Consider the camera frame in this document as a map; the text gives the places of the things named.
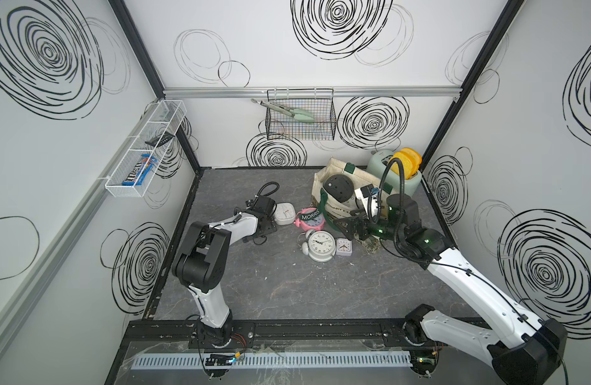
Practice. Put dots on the clock face down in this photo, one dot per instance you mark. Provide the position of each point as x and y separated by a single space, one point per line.
340 187

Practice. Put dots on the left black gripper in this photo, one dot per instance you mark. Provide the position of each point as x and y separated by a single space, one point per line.
270 225

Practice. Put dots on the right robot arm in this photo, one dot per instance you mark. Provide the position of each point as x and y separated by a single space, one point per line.
521 346

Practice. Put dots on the black wire basket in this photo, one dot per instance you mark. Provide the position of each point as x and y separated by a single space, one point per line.
318 101

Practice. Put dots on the yellow toast slice back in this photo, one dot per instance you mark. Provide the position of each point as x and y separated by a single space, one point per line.
413 154

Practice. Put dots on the white twin bell clock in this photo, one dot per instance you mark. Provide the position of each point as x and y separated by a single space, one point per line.
320 246

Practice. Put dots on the cream canvas tote bag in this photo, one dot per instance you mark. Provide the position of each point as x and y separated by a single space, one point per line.
354 203

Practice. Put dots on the black remote control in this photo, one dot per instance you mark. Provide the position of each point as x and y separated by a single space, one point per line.
159 140

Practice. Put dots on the yellow toast slice front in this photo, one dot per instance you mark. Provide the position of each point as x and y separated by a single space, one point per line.
410 163

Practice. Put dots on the white wire wall shelf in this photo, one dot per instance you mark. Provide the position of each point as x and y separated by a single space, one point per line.
164 116

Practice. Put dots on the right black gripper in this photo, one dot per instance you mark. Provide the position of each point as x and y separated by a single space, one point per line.
361 220

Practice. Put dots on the white cable duct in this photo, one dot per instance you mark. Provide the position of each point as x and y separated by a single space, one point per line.
268 360

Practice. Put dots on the pink round alarm clock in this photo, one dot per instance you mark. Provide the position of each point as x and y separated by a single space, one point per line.
310 219

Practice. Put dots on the yellow toast slice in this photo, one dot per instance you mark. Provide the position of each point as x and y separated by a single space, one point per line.
410 163
413 154

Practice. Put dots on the green kitchen tongs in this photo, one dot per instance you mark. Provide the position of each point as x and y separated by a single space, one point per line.
298 115

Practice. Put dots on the blue candy packet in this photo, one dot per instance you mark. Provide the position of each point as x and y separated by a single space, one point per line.
138 173

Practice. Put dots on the small white square clock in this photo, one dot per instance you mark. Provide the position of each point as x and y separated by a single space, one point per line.
344 247

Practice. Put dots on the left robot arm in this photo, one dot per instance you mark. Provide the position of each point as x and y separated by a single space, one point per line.
202 263

